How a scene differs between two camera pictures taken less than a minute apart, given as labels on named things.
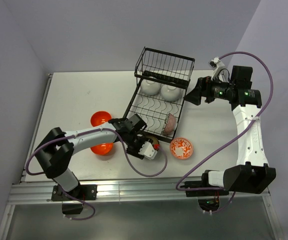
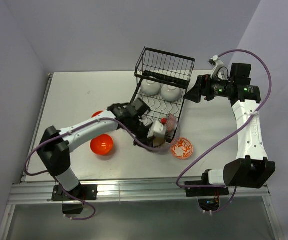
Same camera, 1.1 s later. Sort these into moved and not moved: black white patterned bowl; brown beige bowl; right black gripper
Moved: brown beige bowl
Not moved: black white patterned bowl; right black gripper
